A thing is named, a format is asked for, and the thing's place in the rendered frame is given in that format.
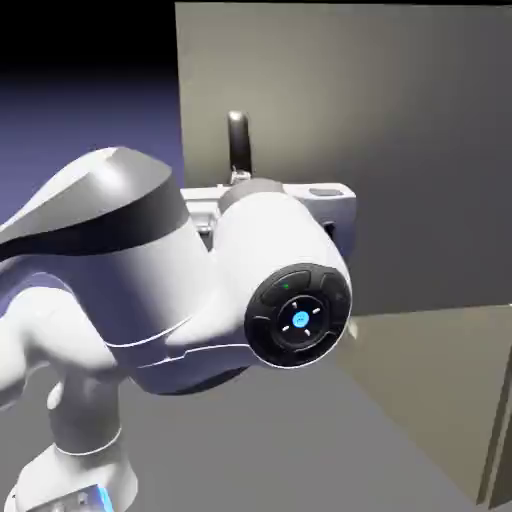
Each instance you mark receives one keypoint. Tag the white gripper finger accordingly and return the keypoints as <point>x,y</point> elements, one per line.
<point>240,175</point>

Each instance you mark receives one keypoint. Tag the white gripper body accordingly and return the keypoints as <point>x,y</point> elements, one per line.
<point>320,208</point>

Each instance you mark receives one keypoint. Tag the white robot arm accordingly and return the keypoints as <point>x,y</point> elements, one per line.
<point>132,288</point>

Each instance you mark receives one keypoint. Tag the grey cabinet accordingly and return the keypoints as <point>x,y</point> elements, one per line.
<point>400,120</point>

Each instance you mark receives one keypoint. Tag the large grey cabinet door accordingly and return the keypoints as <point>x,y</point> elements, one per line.
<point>400,120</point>

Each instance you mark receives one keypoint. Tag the small grey cabinet door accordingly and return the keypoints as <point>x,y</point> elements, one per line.
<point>424,384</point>

